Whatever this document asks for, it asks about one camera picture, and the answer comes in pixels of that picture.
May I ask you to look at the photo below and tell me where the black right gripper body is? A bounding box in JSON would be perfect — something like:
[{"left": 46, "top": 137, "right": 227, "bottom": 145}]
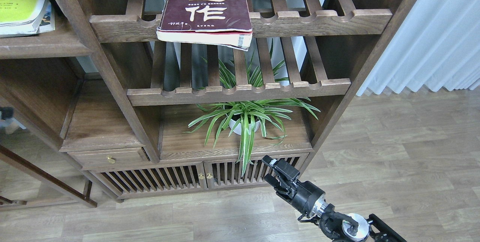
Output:
[{"left": 274, "top": 159, "right": 326, "bottom": 216}]

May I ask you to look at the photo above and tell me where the small white landscape-cover book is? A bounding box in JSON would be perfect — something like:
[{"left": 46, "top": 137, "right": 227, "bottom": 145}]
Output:
[{"left": 36, "top": 2, "right": 55, "bottom": 34}]

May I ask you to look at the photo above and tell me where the yellow-green cover book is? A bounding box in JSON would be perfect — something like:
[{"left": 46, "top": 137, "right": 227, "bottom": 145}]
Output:
[{"left": 0, "top": 0, "right": 48, "bottom": 35}]

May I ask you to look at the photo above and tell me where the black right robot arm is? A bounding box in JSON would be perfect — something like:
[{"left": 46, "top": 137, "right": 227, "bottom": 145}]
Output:
[{"left": 262, "top": 155, "right": 406, "bottom": 242}]

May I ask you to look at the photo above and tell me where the white plant pot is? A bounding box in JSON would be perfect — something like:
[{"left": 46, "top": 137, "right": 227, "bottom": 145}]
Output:
[{"left": 229, "top": 117, "right": 260, "bottom": 135}]

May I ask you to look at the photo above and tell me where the green spider plant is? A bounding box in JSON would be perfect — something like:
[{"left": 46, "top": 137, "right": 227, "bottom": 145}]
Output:
[{"left": 183, "top": 39, "right": 321, "bottom": 177}]

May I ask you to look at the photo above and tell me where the brass drawer knob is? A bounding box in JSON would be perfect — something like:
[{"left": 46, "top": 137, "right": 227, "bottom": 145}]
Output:
[{"left": 106, "top": 155, "right": 116, "bottom": 164}]

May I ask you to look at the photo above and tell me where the dark wooden bookshelf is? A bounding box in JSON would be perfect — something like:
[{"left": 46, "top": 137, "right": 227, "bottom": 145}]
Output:
[{"left": 1, "top": 0, "right": 417, "bottom": 201}]

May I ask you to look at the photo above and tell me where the dark red book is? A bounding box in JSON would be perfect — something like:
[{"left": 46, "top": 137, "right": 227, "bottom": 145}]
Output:
[{"left": 156, "top": 0, "right": 252, "bottom": 51}]

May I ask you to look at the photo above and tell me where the white curtain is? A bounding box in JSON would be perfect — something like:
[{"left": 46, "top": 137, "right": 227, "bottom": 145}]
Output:
[{"left": 356, "top": 0, "right": 480, "bottom": 96}]

